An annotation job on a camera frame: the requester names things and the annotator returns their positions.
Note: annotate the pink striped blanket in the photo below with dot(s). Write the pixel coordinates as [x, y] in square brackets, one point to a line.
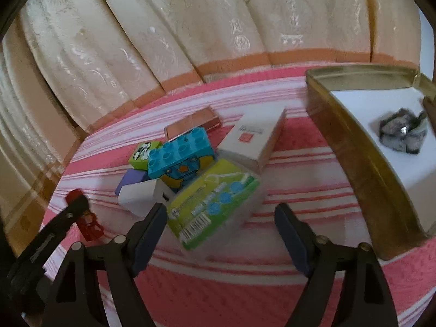
[221, 296]

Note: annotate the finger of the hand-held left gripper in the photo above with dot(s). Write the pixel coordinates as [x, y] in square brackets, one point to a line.
[64, 221]

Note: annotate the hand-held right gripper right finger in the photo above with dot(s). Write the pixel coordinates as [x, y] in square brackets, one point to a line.
[294, 242]

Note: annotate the white box with red label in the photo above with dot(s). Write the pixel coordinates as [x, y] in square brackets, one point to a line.
[245, 139]

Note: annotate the gold metal tin tray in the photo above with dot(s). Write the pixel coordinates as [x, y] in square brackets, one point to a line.
[357, 163]

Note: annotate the small red box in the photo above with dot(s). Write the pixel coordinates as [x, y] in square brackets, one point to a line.
[90, 226]

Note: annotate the clear box with green label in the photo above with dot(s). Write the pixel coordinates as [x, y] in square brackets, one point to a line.
[211, 204]

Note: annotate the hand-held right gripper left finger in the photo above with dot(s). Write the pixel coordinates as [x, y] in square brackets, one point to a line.
[148, 238]

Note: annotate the purple block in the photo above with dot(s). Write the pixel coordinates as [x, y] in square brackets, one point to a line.
[131, 179]

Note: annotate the green printed toy block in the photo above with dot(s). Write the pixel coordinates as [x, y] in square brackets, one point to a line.
[141, 155]

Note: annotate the white charger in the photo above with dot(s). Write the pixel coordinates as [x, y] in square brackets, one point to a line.
[139, 196]

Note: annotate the grey patterned pouch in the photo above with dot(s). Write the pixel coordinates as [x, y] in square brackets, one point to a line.
[403, 131]

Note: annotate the cream floral curtain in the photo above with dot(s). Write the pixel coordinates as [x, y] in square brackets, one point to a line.
[204, 17]

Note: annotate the blue toy brick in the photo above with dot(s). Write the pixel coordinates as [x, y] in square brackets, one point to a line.
[177, 151]

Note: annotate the copper pink box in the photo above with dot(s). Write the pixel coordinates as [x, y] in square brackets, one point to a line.
[190, 122]

